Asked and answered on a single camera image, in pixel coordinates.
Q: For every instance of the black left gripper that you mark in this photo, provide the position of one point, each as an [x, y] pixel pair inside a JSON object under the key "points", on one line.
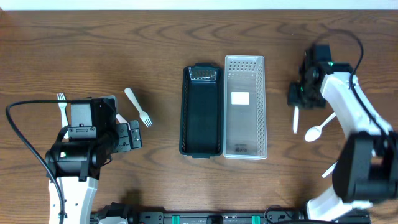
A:
{"points": [[125, 137]]}

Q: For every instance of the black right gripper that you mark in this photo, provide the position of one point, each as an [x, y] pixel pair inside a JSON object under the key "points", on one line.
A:
{"points": [[293, 100]]}

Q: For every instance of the white plastic spoon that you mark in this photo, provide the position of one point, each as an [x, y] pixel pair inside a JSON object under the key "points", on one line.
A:
{"points": [[295, 119], [316, 131], [329, 170]]}

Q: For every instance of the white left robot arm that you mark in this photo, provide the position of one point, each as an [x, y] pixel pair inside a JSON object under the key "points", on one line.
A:
{"points": [[71, 199]]}

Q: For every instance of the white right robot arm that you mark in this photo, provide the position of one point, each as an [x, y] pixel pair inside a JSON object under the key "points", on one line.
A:
{"points": [[366, 170]]}

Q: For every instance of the white label in clear basket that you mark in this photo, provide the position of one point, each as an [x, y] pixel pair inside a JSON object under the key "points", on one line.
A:
{"points": [[240, 98]]}

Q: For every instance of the clear perforated plastic basket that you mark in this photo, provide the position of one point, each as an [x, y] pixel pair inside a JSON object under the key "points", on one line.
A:
{"points": [[245, 129]]}

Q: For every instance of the black perforated plastic basket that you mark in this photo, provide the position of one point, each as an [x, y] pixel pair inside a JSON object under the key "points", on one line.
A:
{"points": [[202, 111]]}

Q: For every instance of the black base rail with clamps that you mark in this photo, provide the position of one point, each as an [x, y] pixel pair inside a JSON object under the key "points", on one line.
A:
{"points": [[120, 213]]}

